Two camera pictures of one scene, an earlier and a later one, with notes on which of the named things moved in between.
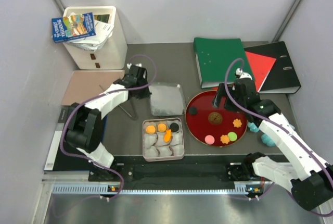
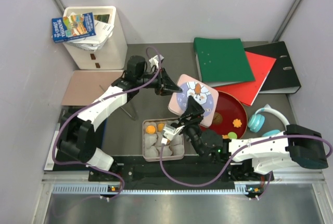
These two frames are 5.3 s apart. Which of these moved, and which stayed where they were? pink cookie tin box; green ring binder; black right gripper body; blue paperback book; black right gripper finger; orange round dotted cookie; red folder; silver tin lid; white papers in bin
Moved: silver tin lid; black right gripper body; black right gripper finger
Stayed: green ring binder; pink cookie tin box; blue paperback book; orange round dotted cookie; white papers in bin; red folder
